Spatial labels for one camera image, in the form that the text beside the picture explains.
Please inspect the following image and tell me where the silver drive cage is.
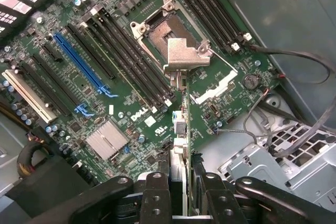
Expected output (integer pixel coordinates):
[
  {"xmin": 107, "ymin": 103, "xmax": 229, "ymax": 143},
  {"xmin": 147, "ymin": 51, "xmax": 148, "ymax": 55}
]
[{"xmin": 217, "ymin": 119, "xmax": 336, "ymax": 209}]

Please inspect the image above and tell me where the silver chipset heatsink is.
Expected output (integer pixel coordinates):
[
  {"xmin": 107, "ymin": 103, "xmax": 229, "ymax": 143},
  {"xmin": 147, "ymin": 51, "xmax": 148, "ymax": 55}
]
[{"xmin": 85, "ymin": 119, "xmax": 131, "ymax": 161}]

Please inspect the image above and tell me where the green motherboard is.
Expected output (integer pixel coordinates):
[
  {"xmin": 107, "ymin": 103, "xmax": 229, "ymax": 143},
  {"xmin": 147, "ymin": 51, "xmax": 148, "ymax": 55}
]
[{"xmin": 0, "ymin": 0, "xmax": 281, "ymax": 185}]

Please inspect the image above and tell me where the black plastic shroud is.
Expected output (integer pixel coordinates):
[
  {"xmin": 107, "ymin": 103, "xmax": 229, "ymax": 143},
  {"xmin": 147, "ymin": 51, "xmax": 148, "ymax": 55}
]
[{"xmin": 4, "ymin": 153, "xmax": 106, "ymax": 209}]

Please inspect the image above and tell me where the coin cell battery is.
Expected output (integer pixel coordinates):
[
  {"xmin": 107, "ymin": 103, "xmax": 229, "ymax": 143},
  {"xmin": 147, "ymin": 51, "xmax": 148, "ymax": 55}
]
[{"xmin": 243, "ymin": 73, "xmax": 262, "ymax": 90}]

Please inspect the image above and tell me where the grey power supply unit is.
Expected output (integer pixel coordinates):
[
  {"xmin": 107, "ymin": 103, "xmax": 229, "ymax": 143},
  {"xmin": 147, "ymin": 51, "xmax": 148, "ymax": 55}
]
[{"xmin": 0, "ymin": 115, "xmax": 29, "ymax": 180}]

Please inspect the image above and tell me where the white expansion slot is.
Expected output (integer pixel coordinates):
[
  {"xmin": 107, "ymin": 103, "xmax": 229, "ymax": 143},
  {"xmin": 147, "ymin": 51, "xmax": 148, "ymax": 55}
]
[{"xmin": 1, "ymin": 69, "xmax": 57, "ymax": 124}]

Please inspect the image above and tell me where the CPU socket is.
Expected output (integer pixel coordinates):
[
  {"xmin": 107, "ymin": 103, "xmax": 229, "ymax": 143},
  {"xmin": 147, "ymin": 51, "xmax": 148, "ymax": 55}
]
[{"xmin": 130, "ymin": 0, "xmax": 211, "ymax": 59}]

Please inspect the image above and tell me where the open PC case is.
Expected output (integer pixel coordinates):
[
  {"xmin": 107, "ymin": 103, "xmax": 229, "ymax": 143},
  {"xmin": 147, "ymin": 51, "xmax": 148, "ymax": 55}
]
[{"xmin": 0, "ymin": 0, "xmax": 336, "ymax": 224}]

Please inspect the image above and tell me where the black case wire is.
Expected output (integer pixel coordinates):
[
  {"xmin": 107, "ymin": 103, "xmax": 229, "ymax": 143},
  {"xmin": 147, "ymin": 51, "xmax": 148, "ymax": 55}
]
[{"xmin": 248, "ymin": 44, "xmax": 332, "ymax": 84}]

